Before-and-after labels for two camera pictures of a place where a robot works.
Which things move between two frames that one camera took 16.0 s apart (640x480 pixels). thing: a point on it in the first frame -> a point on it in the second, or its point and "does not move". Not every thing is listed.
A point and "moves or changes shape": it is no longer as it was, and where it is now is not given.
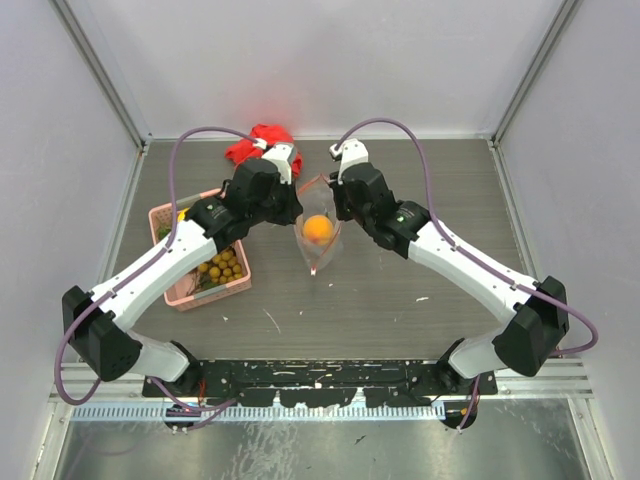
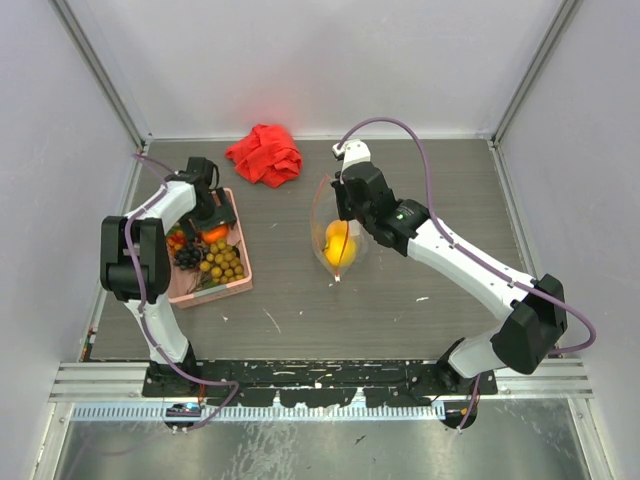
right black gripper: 342,213 does not move
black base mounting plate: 325,382 does not move
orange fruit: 318,229 -> 336,233
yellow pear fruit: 181,214 moves or changes shape
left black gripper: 293,206 -> 222,215
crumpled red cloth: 244,149 does not move
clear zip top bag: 317,198 -> 339,243
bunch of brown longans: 223,267 does not move
